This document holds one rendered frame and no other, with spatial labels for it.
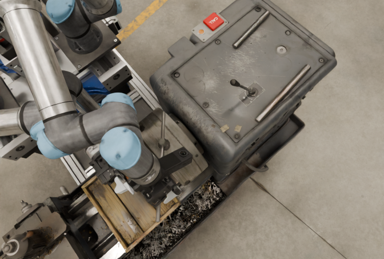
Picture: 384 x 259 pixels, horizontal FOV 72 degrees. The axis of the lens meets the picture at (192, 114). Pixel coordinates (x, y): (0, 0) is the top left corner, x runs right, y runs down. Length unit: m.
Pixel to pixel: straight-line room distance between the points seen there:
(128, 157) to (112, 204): 0.80
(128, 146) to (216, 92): 0.51
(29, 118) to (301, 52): 0.93
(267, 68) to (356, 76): 1.74
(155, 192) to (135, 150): 0.20
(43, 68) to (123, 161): 0.28
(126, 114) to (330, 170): 1.94
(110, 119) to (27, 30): 0.26
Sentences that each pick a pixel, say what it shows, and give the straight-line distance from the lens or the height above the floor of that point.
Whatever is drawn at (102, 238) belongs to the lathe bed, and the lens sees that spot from 1.38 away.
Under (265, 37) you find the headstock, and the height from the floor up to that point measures 1.26.
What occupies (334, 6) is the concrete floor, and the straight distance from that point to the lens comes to 3.04.
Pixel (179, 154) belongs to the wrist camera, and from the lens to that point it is 0.71.
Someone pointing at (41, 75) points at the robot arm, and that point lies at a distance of 0.66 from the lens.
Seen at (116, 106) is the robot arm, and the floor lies 1.59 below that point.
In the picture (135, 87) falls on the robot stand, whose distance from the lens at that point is 2.18.
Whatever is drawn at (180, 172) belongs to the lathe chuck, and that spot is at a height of 1.18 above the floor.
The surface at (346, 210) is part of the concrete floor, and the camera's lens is 2.35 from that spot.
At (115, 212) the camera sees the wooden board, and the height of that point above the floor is 0.89.
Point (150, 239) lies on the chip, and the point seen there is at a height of 0.56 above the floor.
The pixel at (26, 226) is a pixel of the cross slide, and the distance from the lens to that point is 1.39.
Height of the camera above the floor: 2.13
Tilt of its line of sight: 71 degrees down
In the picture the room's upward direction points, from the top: 11 degrees counter-clockwise
